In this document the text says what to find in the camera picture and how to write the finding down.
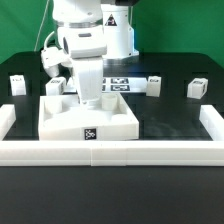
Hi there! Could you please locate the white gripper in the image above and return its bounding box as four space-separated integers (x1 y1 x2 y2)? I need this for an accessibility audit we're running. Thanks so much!
72 57 103 105

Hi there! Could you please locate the white marker sheet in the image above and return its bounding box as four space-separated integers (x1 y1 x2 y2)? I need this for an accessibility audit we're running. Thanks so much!
64 77 147 93

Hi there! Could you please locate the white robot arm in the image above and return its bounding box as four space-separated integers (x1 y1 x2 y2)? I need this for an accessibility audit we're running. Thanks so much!
41 0 107 105

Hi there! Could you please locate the white thin cable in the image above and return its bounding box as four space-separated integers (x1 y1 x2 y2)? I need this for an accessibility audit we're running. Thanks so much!
33 0 52 53

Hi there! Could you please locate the white square tabletop part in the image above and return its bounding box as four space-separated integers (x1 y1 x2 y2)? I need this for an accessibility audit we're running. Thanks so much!
38 92 139 141

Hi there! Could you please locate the white U-shaped obstacle fence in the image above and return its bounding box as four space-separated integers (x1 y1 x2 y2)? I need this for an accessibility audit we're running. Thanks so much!
0 104 224 166

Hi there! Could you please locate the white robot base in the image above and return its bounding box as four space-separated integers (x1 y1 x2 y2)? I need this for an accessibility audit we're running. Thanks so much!
101 3 139 60

